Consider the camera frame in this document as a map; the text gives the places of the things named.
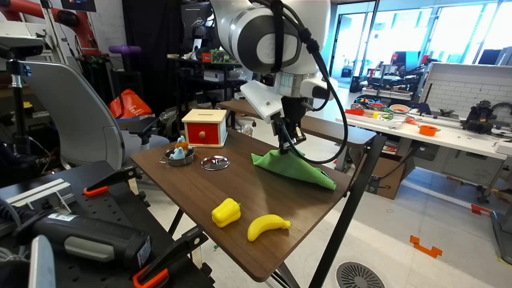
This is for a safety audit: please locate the grey office chair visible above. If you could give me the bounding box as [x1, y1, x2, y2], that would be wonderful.
[21, 60, 171, 171]

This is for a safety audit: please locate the red drawer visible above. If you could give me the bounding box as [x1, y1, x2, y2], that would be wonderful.
[187, 124, 220, 146]

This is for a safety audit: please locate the yellow toy pepper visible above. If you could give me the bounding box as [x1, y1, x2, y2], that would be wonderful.
[211, 198, 242, 228]

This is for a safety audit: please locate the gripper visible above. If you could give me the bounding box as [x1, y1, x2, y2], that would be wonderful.
[272, 96, 310, 155]

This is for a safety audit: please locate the white workbench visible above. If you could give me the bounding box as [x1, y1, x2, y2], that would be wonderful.
[335, 105, 512, 204]

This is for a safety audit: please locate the small metal pot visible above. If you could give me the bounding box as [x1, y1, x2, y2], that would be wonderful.
[160, 146, 196, 167]

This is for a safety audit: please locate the camera on mount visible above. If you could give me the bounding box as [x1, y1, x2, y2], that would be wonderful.
[0, 35, 45, 161]

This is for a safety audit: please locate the silver pot lid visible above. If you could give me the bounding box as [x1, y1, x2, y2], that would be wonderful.
[200, 156, 231, 171]

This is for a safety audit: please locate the black handheld power tool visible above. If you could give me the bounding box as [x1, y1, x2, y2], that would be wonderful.
[0, 199, 153, 270]

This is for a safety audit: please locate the white brick panel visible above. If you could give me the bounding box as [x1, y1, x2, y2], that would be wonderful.
[419, 62, 512, 125]

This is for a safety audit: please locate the yellow toy banana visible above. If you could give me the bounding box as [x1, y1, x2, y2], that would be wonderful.
[247, 214, 292, 242]

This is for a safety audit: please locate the brown side table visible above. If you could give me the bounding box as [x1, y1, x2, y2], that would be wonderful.
[219, 99, 378, 173]

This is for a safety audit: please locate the orange floor tape marker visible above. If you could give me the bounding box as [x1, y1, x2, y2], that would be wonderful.
[410, 235, 444, 259]

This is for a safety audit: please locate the round floor drain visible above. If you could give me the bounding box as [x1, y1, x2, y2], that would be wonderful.
[336, 261, 387, 288]

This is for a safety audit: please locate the cardboard box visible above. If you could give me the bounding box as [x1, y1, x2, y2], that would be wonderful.
[365, 155, 406, 200]

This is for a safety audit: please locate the black shelf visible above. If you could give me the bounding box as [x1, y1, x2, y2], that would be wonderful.
[175, 51, 249, 114]

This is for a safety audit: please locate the aluminium rail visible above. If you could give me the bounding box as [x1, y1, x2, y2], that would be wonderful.
[6, 178, 75, 209]

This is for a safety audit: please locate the green towel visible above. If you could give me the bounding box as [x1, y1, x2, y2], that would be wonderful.
[251, 150, 337, 191]

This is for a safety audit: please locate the wooden box with red drawer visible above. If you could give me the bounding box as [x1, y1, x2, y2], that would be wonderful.
[182, 109, 228, 149]

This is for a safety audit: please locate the orange bag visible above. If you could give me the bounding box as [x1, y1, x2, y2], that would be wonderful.
[108, 89, 153, 120]

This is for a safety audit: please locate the black and orange clamp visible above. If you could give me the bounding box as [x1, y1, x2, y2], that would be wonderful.
[83, 166, 143, 198]
[132, 227, 210, 288]

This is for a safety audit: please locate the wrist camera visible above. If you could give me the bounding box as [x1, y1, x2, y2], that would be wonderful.
[240, 80, 295, 124]

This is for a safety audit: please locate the purple handle bar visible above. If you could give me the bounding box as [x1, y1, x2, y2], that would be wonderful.
[108, 45, 143, 56]

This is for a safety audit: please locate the black machine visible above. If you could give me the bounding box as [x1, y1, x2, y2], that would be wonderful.
[461, 100, 512, 135]

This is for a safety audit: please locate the window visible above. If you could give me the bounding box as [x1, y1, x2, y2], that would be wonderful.
[330, 0, 512, 78]

